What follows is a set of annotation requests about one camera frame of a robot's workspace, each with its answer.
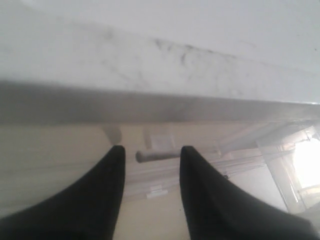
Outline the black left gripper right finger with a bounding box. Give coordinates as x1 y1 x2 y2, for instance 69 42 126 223
179 146 320 240

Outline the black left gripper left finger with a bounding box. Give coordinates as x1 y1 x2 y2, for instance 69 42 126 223
0 145 126 240

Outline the clear drawer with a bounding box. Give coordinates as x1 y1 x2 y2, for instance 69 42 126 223
0 122 266 203
257 124 320 214

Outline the white plastic drawer cabinet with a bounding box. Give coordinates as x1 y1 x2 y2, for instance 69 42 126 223
0 0 320 209

